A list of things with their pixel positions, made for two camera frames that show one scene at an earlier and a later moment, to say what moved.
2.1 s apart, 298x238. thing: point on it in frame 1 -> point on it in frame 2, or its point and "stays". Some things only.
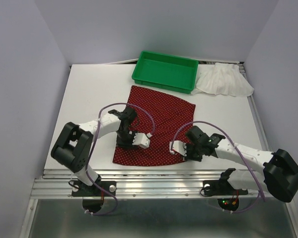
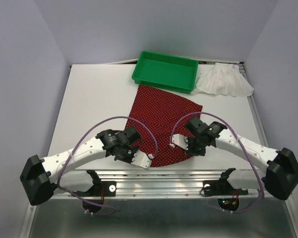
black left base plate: x=79 y=189 stays
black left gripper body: x=125 y=138 -> x=127 y=154
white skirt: x=224 y=79 stays
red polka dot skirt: x=165 y=119 stays
